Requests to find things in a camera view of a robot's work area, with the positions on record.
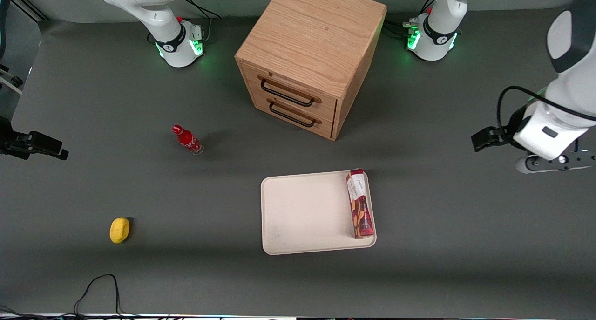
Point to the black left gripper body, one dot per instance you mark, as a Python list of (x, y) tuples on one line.
[(504, 134)]

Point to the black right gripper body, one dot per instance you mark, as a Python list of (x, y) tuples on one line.
[(13, 142)]

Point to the red tartan shortbread cookie box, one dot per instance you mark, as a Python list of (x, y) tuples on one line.
[(361, 208)]

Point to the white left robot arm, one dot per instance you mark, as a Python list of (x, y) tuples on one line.
[(572, 96)]

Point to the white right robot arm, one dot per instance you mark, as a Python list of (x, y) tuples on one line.
[(139, 3)]

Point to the cream plastic tray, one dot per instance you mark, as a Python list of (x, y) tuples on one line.
[(302, 213)]

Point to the yellow lemon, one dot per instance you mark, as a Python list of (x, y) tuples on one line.
[(119, 230)]

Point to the red cola bottle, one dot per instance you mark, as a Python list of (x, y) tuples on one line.
[(186, 138)]

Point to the wooden drawer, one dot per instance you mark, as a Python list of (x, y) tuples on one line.
[(291, 85), (298, 119)]

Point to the wooden drawer cabinet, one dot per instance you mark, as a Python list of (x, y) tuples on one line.
[(316, 36)]

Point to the aluminium frame rail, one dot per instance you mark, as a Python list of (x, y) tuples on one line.
[(30, 7)]

